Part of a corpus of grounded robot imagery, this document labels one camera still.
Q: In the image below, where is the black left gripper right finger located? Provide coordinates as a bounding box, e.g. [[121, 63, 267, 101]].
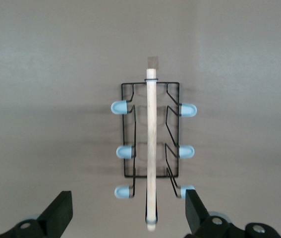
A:
[[184, 188, 281, 238]]

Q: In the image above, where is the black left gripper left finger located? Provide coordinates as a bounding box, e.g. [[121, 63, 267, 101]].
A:
[[0, 190, 73, 238]]

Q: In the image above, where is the black wire cup holder rack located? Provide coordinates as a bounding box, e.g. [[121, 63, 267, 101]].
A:
[[110, 68, 198, 233]]

